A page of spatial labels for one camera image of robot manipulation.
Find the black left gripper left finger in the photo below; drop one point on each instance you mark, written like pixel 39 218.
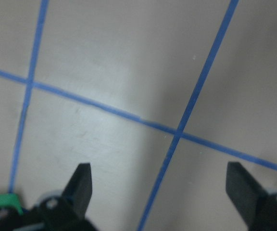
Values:
pixel 78 190

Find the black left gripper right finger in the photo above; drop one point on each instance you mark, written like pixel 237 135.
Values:
pixel 247 195

